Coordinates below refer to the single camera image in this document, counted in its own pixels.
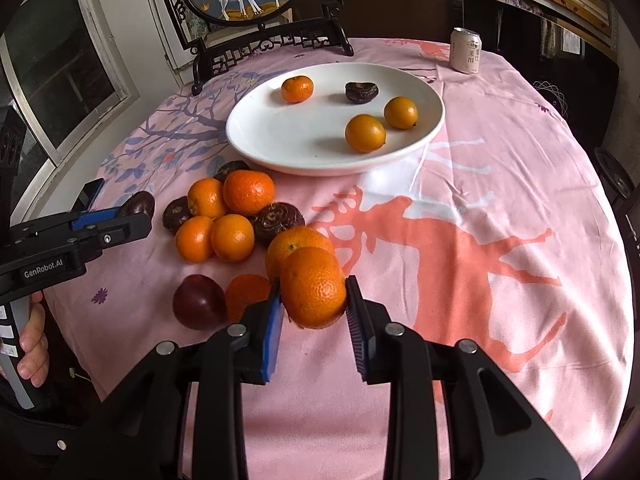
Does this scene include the dark passion fruit back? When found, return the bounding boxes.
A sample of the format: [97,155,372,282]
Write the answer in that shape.
[214,160,250,183]

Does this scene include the dark passion fruit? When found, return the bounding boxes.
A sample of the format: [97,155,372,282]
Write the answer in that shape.
[162,196,192,236]
[214,160,250,183]
[252,202,306,247]
[117,191,155,219]

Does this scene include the pink floral tablecloth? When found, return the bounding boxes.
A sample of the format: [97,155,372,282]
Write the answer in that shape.
[45,39,634,479]

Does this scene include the round deer screen ornament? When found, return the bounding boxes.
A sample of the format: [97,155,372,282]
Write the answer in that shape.
[162,0,354,96]

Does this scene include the small dark fruit on plate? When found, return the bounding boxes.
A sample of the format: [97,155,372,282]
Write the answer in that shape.
[345,81,378,104]

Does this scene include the yellow-orange kumquat far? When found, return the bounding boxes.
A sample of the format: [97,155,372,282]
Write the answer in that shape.
[384,96,419,130]

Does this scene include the black smartphone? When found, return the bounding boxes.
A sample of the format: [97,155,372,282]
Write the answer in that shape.
[72,178,105,212]

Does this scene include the person left hand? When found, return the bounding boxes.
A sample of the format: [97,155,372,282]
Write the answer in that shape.
[17,292,49,388]

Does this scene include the yellow-orange kumquat near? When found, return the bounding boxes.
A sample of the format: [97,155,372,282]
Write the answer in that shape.
[345,114,386,154]

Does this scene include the white oval plate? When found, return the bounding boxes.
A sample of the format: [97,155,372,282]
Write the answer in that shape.
[226,63,445,177]

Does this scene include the yellow-orange kumquat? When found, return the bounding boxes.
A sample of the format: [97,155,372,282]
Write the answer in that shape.
[345,114,386,154]
[384,96,419,130]

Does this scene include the mandarin at plate back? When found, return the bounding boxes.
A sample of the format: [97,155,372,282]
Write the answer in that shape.
[280,75,314,104]

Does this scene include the white drink can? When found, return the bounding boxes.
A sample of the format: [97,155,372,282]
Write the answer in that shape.
[449,27,482,75]

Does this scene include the large orange with stem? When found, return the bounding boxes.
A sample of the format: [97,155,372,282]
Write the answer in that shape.
[186,178,228,220]

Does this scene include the small mandarin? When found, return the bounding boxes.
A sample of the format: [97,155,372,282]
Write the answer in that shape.
[224,274,271,323]

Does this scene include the red plum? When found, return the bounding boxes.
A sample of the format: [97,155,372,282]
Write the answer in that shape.
[172,274,228,330]

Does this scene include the dark passion fruit front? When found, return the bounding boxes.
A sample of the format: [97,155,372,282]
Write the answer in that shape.
[162,196,192,236]

